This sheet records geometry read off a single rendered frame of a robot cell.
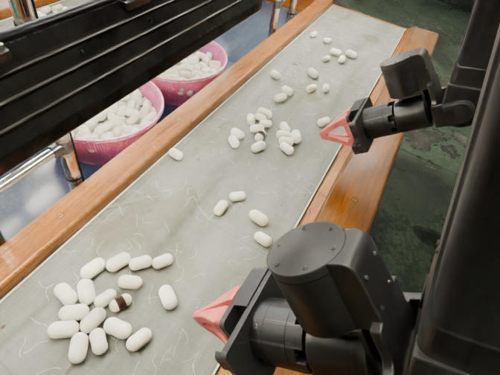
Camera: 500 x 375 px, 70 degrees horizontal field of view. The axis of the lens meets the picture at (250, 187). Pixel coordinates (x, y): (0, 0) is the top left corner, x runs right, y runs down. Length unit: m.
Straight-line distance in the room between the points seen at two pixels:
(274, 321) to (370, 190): 0.47
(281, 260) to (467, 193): 0.12
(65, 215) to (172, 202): 0.17
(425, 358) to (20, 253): 0.53
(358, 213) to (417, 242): 1.14
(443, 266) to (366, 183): 0.55
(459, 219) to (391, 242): 1.56
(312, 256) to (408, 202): 1.74
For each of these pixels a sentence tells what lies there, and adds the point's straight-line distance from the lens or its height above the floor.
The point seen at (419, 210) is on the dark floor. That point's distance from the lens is 1.96.
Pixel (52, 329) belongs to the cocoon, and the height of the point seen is 0.76.
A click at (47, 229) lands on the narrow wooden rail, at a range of 0.63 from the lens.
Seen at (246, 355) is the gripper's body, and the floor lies 0.93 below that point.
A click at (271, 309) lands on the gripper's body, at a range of 0.33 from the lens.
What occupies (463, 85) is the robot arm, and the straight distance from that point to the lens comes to 0.62.
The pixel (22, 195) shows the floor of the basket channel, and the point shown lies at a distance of 0.81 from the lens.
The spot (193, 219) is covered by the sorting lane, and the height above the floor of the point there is 0.74.
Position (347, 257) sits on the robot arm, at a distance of 0.23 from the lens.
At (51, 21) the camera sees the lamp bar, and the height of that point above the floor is 1.11.
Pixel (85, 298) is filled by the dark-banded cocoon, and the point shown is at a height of 0.76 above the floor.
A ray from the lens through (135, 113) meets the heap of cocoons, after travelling 0.85.
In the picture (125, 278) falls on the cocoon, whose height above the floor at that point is 0.76.
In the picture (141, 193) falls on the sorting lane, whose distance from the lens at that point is 0.68.
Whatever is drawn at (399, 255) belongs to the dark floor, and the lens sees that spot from 1.72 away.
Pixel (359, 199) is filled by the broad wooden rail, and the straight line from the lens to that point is 0.71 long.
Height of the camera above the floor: 1.24
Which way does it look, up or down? 46 degrees down
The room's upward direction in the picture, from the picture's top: 12 degrees clockwise
